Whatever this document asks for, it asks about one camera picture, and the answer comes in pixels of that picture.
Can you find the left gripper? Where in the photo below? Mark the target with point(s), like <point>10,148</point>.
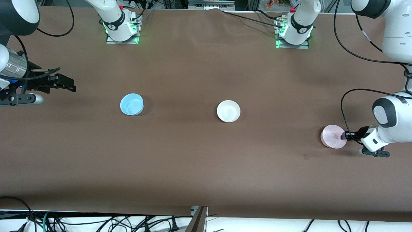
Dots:
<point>362,131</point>

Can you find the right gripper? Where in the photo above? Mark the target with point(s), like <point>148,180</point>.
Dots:
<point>33,81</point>

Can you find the pink bowl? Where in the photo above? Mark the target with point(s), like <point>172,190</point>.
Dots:
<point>332,136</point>

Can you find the blue bowl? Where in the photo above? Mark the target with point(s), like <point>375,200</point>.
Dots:
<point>131,104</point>

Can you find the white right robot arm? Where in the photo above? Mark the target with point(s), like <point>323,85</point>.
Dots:
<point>119,22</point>

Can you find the white bowl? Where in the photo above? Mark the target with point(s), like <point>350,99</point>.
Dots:
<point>228,111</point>

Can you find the brown table cloth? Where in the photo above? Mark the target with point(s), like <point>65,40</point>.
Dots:
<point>206,174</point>

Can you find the colourful background objects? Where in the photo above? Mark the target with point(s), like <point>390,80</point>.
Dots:
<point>280,2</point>

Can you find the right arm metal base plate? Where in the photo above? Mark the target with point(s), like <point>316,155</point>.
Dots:
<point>111,40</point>

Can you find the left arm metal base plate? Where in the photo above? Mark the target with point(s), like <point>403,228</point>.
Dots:
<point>304,46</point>

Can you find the aluminium frame rail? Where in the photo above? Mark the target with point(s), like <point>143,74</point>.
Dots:
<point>210,4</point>

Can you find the aluminium post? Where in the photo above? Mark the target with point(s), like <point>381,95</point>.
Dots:
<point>197,222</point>

